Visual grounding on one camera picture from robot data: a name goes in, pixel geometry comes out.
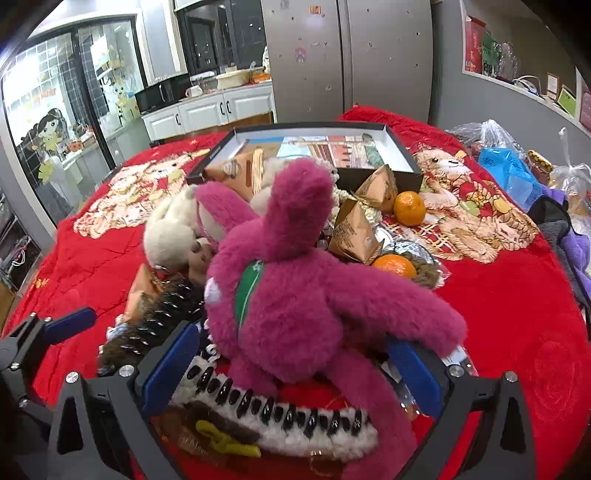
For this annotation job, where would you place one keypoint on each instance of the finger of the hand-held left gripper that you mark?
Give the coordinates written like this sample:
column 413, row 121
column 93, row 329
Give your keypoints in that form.
column 69, row 325

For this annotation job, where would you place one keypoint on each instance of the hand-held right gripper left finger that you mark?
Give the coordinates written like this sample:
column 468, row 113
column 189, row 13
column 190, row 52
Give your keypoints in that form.
column 168, row 369

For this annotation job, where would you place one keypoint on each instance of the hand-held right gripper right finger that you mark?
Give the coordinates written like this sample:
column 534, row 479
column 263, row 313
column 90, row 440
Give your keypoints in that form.
column 415, row 378

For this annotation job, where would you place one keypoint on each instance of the brown knit scrunchie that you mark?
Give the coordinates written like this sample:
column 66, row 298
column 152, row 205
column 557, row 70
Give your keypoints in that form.
column 429, row 272

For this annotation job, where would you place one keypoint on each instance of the orange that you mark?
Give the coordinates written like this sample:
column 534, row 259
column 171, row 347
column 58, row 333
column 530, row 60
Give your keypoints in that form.
column 409, row 208
column 395, row 266

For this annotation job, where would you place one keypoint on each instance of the brown capybara plush toy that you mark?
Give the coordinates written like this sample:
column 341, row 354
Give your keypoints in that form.
column 201, row 258

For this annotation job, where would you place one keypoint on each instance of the black white striped scrunchie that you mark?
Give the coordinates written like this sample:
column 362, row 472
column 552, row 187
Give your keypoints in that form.
column 286, row 415

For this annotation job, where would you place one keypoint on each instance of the pink plush toy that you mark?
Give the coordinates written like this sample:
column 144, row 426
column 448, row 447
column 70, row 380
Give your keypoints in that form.
column 295, row 295

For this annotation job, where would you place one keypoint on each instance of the black cardboard box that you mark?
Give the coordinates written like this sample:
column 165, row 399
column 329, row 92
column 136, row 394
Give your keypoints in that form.
column 401, row 157

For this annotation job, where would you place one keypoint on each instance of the yellow hair clip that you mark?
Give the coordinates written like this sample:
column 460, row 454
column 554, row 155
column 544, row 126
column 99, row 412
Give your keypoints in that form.
column 221, row 438

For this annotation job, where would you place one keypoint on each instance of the red printed blanket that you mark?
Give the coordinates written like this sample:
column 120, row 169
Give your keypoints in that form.
column 508, row 323

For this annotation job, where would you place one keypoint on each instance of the white plush toy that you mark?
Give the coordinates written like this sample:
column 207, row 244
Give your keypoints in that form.
column 168, row 235

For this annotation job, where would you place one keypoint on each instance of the clear plastic wrapper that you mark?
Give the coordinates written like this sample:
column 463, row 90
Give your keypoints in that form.
column 406, row 240

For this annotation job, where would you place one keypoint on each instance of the cartoon girl window sticker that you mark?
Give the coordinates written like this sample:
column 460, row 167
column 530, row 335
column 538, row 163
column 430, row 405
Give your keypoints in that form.
column 48, row 138

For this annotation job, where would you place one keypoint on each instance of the brown snack bag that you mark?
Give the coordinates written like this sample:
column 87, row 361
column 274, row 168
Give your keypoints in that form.
column 231, row 173

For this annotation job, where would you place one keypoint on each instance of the black cloth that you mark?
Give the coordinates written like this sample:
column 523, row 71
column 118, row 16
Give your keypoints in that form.
column 549, row 217

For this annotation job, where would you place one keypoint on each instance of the blue plastic bag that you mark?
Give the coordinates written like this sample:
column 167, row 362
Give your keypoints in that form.
column 508, row 177

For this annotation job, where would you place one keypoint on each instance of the glass sliding door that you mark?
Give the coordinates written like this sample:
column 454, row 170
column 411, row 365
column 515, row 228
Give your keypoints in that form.
column 83, row 92

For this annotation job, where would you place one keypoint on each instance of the printed picture sheet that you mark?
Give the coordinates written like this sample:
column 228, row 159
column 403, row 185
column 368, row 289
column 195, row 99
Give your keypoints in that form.
column 323, row 150

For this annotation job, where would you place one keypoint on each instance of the black microwave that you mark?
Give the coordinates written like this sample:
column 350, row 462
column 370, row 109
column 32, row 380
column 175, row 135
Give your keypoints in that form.
column 161, row 94

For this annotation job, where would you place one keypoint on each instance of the patterned food packet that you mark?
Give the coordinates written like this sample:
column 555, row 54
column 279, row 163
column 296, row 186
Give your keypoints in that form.
column 539, row 160

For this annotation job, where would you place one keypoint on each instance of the knotted clear plastic bag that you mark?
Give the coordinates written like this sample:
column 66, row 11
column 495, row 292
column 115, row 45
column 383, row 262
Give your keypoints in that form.
column 572, row 180

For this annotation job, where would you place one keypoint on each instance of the white kitchen cabinets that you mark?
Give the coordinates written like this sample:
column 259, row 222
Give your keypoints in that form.
column 207, row 110

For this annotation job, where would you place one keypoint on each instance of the white mug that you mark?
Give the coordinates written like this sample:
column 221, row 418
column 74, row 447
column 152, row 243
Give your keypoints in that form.
column 194, row 92

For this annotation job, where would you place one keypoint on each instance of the cream pot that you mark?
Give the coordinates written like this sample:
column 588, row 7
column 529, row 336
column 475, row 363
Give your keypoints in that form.
column 233, row 79

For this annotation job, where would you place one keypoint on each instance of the tray of orange food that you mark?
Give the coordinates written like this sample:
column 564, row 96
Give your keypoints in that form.
column 262, row 76

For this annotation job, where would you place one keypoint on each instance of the green framed card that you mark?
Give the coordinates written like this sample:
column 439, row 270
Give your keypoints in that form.
column 567, row 101

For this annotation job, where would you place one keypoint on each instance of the brown framed card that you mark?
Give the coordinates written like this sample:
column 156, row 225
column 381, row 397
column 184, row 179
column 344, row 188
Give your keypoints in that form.
column 552, row 85

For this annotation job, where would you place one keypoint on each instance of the clear glass jars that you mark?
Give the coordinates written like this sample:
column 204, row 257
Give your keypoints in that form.
column 509, row 62

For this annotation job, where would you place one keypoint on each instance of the grey double door refrigerator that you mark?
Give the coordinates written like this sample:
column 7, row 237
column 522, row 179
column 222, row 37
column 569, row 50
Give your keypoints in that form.
column 346, row 55

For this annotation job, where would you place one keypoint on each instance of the green packet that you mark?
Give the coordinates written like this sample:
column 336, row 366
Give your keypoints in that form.
column 491, row 55

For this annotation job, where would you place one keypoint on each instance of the red gift box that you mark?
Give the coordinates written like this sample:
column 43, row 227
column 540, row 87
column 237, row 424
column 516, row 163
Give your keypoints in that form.
column 474, row 46

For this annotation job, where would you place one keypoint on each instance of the dark glass wall cabinet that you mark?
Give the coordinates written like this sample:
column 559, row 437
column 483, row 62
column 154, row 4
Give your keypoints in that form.
column 217, row 37

